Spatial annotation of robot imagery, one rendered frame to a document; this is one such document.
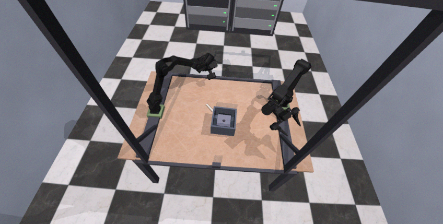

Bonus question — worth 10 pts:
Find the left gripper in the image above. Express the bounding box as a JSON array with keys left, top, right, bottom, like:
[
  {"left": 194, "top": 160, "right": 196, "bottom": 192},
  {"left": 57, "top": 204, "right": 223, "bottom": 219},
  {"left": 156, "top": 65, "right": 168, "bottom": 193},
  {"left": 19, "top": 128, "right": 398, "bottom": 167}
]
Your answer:
[{"left": 205, "top": 65, "right": 216, "bottom": 80}]

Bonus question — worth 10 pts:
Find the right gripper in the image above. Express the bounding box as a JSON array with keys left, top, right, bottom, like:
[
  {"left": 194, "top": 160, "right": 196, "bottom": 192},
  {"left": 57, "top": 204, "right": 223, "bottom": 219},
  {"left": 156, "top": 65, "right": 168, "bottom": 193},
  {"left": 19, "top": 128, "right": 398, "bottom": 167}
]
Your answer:
[{"left": 270, "top": 106, "right": 301, "bottom": 136}]

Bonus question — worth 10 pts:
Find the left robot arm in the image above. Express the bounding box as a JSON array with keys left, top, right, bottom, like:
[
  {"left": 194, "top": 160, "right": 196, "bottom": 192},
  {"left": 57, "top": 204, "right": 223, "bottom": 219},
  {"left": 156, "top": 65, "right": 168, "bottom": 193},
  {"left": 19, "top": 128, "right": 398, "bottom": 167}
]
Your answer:
[{"left": 146, "top": 53, "right": 218, "bottom": 114}]

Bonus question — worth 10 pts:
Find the black metal gantry frame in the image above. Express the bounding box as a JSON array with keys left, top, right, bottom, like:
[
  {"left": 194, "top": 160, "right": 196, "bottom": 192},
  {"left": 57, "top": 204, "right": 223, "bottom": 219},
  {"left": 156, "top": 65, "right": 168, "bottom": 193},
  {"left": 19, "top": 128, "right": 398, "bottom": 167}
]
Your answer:
[{"left": 18, "top": 0, "right": 443, "bottom": 173}]

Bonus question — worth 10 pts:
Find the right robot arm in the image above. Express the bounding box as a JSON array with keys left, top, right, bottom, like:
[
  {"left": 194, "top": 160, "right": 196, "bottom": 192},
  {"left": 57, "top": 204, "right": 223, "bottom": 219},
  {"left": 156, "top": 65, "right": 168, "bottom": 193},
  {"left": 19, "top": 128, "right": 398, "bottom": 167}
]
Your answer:
[{"left": 261, "top": 59, "right": 311, "bottom": 121}]

